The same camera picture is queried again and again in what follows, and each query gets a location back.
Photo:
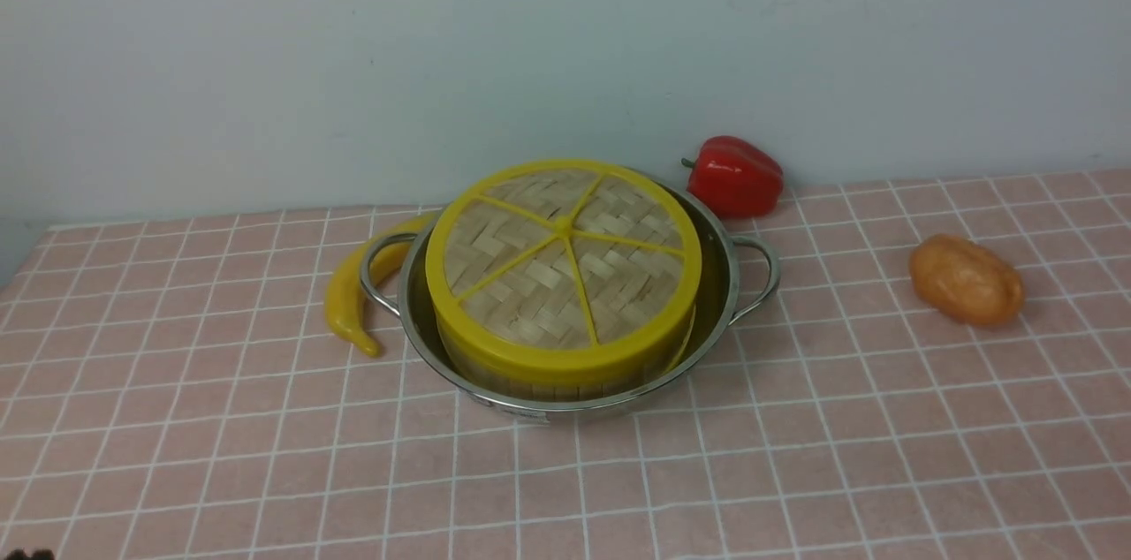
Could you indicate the red bell pepper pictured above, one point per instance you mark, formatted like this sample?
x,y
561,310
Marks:
x,y
735,179

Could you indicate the brown potato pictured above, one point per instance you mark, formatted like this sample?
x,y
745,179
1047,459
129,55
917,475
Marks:
x,y
966,281

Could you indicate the stainless steel pot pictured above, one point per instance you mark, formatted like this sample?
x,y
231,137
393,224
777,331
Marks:
x,y
717,309

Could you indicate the yellow bamboo steamer lid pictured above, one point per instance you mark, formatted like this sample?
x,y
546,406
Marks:
x,y
538,253

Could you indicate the yellow rimmed bamboo steamer basket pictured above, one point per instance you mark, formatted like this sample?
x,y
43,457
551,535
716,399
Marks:
x,y
579,373

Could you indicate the yellow banana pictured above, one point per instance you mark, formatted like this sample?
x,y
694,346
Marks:
x,y
345,299

